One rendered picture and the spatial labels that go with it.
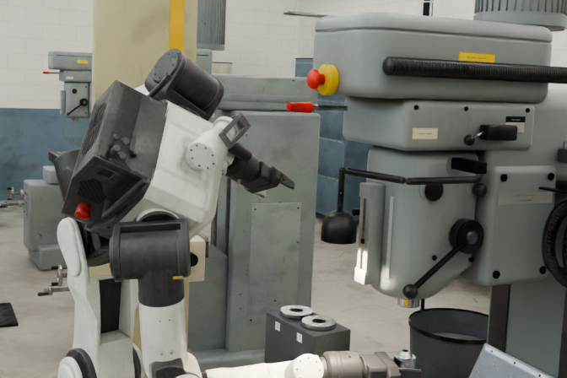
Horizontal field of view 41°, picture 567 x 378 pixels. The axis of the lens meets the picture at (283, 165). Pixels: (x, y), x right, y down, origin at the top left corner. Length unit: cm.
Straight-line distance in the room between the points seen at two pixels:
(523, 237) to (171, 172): 75
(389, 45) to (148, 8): 186
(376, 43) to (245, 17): 981
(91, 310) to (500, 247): 94
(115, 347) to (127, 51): 152
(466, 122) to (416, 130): 12
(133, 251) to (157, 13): 183
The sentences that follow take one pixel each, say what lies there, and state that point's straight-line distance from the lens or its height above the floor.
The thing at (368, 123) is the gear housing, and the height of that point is 167.
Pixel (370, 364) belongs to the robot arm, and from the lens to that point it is 169.
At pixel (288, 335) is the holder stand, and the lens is 202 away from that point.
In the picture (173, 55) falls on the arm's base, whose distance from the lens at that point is 170.
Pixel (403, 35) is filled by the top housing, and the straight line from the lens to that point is 144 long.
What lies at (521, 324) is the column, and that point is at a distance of 198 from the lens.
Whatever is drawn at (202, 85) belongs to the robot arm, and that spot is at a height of 173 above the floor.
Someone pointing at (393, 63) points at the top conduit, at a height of 179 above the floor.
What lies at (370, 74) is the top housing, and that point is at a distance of 142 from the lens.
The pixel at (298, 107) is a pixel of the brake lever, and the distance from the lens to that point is 157.
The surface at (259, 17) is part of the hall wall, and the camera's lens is 1129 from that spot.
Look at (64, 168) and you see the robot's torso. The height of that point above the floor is 151.
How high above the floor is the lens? 176
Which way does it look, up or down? 7 degrees down
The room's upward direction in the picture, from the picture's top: 3 degrees clockwise
